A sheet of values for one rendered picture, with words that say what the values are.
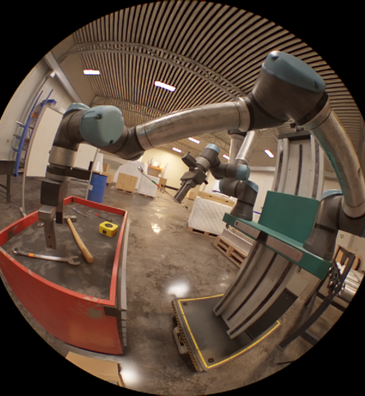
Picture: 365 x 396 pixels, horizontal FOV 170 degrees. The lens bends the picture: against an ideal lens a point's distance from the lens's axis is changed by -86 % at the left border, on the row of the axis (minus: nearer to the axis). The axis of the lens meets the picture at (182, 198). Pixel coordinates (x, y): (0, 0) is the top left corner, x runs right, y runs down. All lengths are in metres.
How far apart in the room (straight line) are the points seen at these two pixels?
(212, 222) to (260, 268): 3.07
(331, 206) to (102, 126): 0.63
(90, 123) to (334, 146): 0.43
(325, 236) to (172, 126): 0.56
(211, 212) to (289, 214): 3.15
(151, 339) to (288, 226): 1.28
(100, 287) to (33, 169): 2.48
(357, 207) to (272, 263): 0.58
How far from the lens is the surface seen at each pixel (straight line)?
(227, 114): 0.30
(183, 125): 0.28
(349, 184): 0.38
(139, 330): 1.29
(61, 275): 0.42
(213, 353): 1.03
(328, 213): 0.52
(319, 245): 0.51
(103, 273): 0.42
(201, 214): 3.67
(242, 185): 0.76
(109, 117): 0.23
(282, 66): 0.25
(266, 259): 0.85
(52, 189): 0.30
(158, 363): 1.24
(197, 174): 0.48
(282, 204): 0.73
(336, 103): 9.96
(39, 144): 2.68
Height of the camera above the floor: 1.21
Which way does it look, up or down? 5 degrees down
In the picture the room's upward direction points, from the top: 17 degrees clockwise
